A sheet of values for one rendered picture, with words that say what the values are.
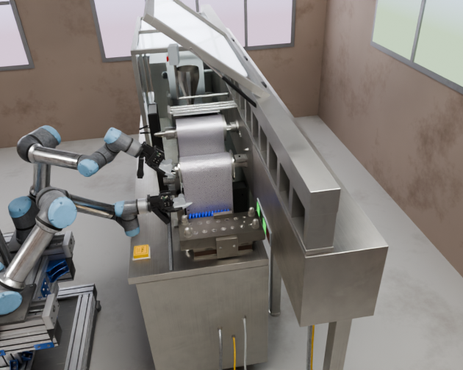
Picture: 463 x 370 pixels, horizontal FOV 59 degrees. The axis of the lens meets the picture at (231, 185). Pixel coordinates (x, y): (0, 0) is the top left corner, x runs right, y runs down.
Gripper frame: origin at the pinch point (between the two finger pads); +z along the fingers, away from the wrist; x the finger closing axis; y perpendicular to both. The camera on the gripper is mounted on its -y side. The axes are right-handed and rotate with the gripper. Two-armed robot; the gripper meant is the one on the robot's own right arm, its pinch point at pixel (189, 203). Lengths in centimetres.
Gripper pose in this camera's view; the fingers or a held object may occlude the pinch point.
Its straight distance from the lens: 201.4
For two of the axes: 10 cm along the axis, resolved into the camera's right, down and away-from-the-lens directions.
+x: -1.6, -5.3, 8.4
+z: 9.9, -1.2, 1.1
